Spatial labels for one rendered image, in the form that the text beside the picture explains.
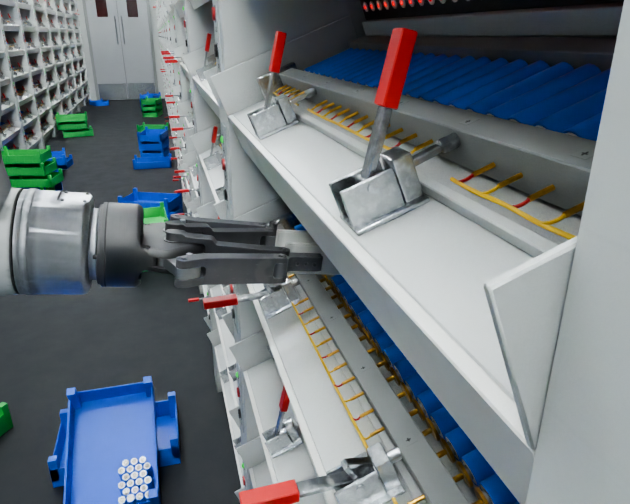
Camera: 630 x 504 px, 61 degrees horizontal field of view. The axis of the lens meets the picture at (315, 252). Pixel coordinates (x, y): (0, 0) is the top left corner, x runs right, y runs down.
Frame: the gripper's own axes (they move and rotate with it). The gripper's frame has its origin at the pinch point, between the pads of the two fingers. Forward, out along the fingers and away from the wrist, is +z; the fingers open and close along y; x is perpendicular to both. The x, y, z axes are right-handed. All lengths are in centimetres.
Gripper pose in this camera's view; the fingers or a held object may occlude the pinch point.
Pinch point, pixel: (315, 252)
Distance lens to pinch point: 53.7
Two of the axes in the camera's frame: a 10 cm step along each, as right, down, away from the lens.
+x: -1.4, 9.3, 3.3
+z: 9.5, 0.3, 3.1
